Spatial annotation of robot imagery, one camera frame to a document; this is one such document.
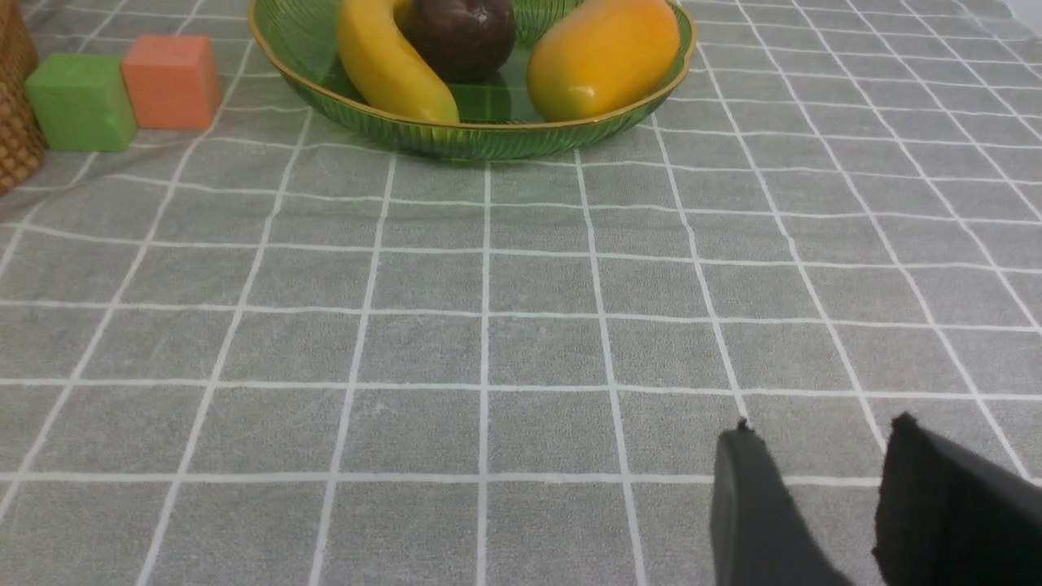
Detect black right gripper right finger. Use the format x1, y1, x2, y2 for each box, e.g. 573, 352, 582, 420
872, 413, 1041, 585

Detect dark purple toy plum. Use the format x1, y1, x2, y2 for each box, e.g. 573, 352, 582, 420
403, 1, 516, 83

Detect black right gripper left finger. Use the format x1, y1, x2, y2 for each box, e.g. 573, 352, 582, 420
710, 419, 851, 585

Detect green foam cube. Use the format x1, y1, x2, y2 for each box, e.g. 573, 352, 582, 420
25, 53, 138, 152

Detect woven wicker basket green lining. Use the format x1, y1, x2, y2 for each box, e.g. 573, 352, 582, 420
1, 1, 45, 195

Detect yellow toy banana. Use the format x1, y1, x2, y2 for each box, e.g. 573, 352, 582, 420
336, 1, 458, 124

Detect green glass leaf plate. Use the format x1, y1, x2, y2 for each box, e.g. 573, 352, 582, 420
248, 1, 697, 162

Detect grey checked tablecloth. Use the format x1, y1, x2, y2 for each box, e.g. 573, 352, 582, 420
1, 1, 1041, 585

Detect orange foam cube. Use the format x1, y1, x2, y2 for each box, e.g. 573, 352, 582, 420
120, 36, 222, 130

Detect orange yellow toy mango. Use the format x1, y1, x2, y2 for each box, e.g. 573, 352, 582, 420
526, 1, 681, 123

